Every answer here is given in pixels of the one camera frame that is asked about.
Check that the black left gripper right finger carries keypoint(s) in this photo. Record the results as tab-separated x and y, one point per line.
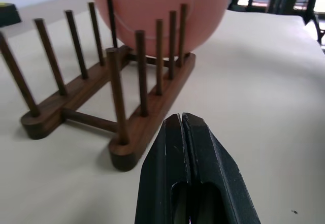
218	173

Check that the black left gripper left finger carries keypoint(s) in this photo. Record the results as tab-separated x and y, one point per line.
157	173

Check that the wooden dish rack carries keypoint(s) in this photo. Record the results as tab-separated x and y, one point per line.
101	81

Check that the pink plate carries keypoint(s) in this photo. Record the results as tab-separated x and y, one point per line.
162	8

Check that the black box with yellow top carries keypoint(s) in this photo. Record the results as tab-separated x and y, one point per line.
7	14

